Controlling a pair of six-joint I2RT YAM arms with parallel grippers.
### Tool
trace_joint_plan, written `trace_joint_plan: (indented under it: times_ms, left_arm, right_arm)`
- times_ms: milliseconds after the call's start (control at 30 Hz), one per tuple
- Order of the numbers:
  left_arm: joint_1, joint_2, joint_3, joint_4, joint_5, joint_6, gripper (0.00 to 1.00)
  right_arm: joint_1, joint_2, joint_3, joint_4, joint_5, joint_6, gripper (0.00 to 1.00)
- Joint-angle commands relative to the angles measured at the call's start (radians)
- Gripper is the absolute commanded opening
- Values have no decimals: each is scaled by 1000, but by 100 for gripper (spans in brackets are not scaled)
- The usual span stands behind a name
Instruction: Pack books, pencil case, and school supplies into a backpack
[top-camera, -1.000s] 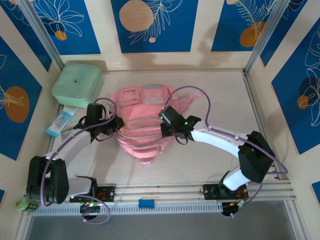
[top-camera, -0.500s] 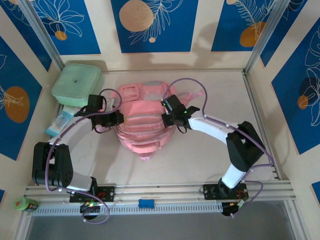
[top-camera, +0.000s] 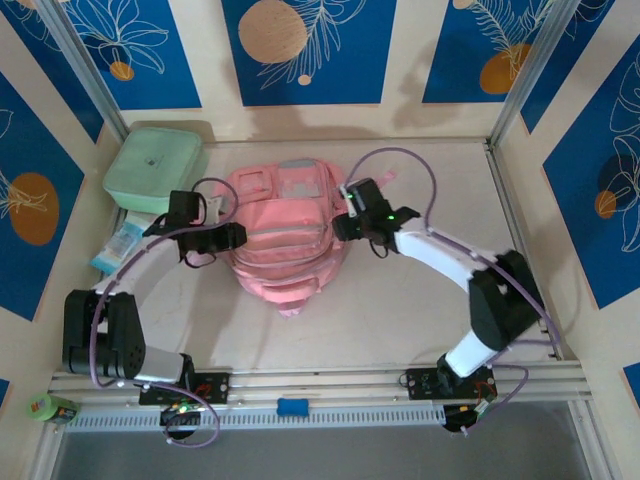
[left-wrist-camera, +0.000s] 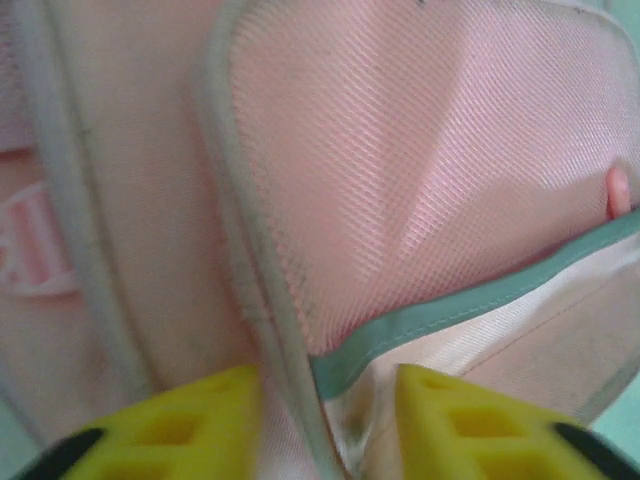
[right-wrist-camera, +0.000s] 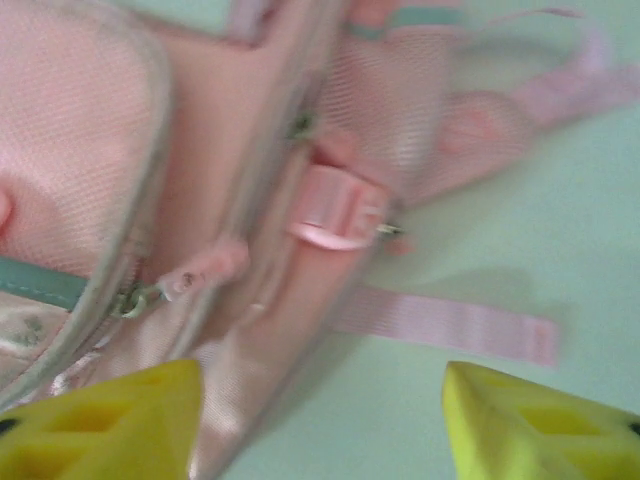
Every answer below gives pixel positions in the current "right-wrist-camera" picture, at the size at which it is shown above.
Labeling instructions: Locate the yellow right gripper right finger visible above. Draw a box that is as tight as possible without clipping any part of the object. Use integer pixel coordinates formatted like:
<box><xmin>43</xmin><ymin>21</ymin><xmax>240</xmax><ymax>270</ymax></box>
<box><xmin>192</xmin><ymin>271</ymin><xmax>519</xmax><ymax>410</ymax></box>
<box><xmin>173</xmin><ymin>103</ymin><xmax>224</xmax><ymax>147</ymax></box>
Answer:
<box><xmin>441</xmin><ymin>360</ymin><xmax>640</xmax><ymax>480</ymax></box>

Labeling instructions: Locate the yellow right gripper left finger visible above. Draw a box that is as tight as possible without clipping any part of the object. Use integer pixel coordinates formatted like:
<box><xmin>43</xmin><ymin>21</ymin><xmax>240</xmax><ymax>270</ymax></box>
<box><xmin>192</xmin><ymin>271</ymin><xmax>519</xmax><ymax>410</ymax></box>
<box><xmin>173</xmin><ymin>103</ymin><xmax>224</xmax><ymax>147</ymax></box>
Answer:
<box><xmin>0</xmin><ymin>357</ymin><xmax>204</xmax><ymax>480</ymax></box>

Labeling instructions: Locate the pink backpack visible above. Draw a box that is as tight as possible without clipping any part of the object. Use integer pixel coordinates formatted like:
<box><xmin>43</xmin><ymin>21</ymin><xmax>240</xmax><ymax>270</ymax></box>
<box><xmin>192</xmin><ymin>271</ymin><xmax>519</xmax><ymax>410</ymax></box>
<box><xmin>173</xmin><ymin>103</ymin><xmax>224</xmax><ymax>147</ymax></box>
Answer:
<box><xmin>0</xmin><ymin>0</ymin><xmax>640</xmax><ymax>480</ymax></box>

